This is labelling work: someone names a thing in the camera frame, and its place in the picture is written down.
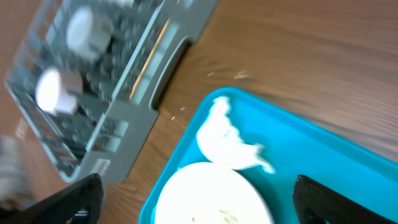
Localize wooden chopstick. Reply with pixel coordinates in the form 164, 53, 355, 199
129, 19, 170, 100

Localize white cup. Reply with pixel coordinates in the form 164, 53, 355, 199
109, 0, 135, 7

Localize grey dishwasher rack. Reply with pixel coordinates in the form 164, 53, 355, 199
5, 0, 217, 183

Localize teal serving tray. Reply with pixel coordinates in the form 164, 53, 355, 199
139, 87, 397, 223

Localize white tissue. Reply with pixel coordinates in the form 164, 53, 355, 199
196, 96, 276, 174

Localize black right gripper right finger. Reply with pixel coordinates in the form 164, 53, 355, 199
292, 175, 395, 224

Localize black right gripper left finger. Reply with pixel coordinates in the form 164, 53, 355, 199
1, 174, 104, 224

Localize white bowl in rack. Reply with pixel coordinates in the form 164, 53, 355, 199
66, 5, 113, 62

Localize pink white bowl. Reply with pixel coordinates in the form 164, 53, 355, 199
35, 67, 83, 115

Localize white round plate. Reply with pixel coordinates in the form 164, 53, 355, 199
154, 162, 274, 224

